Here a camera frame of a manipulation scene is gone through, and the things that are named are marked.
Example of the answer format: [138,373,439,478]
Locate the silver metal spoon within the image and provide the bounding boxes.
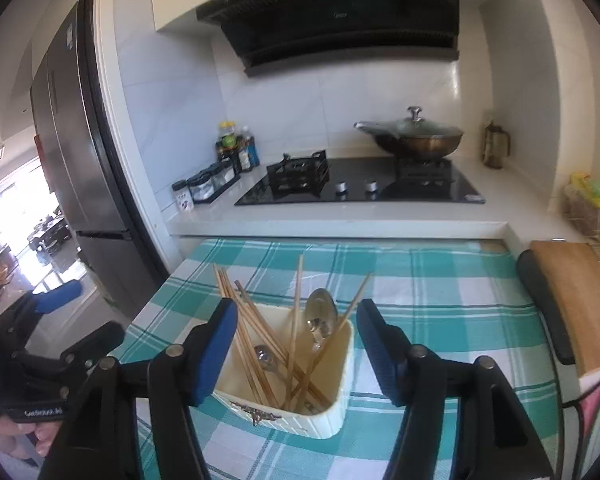
[303,288,338,353]

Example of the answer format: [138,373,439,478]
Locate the left hand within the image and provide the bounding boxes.
[0,416,62,460]

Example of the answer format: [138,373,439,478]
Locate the teal white checkered tablecloth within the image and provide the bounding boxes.
[114,238,559,479]

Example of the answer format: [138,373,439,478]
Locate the wooden cutting board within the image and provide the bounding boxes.
[530,240,600,380]

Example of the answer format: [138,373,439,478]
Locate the wooden chopstick in box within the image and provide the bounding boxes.
[212,263,282,409]
[235,281,329,408]
[296,273,372,412]

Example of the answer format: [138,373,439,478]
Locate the black mat under board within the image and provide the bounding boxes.
[516,249,576,365]

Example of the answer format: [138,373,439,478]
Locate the small silver spoon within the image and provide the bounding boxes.
[253,344,286,393]

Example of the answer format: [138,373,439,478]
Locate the dark refrigerator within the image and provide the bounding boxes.
[30,6,166,318]

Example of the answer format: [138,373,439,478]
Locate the cream utensil holder box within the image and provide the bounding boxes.
[213,304,354,439]

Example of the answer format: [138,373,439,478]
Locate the spice jar rack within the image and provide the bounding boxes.
[171,159,239,211]

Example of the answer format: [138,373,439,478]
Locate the condiment bottles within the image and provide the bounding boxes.
[215,122,260,174]

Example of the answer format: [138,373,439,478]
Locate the black gas stove top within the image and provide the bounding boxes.
[237,151,486,206]

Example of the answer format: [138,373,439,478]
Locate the black wok with lid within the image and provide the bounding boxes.
[353,106,464,160]

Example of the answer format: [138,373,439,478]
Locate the black range hood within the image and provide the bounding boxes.
[196,0,460,76]

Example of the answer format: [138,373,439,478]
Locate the wire basket with items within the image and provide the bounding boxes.
[562,172,600,258]

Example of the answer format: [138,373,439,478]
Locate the glass jar with handle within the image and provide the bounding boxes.
[482,120,510,169]

